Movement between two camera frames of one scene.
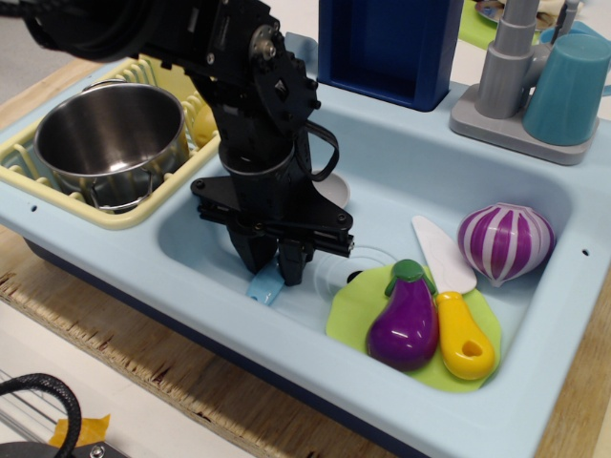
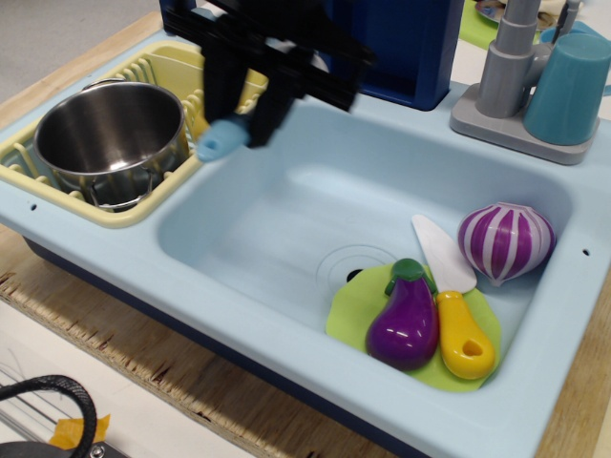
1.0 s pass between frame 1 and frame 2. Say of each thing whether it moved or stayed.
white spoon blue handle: moved
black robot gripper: moved
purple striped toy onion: stayed
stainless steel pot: stayed
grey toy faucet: stayed
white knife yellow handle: stayed
